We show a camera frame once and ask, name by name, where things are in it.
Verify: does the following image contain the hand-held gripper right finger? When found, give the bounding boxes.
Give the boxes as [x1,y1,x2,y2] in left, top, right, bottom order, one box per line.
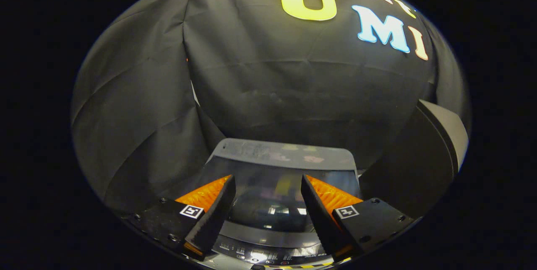
[301,174,421,261]

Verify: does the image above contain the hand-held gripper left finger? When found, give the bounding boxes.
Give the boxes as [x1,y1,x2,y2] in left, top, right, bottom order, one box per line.
[126,174,236,261]

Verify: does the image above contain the black backdrop cloth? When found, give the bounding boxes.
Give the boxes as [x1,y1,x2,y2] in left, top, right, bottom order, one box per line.
[70,0,470,216]

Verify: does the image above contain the grey washing machine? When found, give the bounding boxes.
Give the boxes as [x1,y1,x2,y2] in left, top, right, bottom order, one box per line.
[185,138,362,270]

